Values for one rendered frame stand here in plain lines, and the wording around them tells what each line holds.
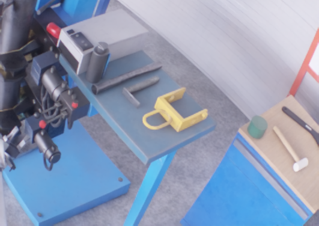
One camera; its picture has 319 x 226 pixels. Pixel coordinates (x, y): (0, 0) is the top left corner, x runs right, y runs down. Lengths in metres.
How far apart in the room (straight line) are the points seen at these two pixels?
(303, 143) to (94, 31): 1.29
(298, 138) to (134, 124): 0.99
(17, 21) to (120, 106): 0.76
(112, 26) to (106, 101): 0.41
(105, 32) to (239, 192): 1.11
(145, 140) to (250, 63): 1.95
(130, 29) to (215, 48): 1.77
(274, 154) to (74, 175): 1.27
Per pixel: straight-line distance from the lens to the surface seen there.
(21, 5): 2.36
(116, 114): 2.23
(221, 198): 2.88
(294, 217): 2.60
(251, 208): 2.77
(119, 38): 2.40
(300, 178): 2.57
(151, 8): 4.60
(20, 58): 2.50
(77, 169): 3.18
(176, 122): 2.24
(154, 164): 2.40
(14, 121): 2.81
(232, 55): 4.07
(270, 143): 2.62
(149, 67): 2.44
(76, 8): 2.66
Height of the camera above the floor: 2.62
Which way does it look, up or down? 42 degrees down
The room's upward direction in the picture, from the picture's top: 23 degrees clockwise
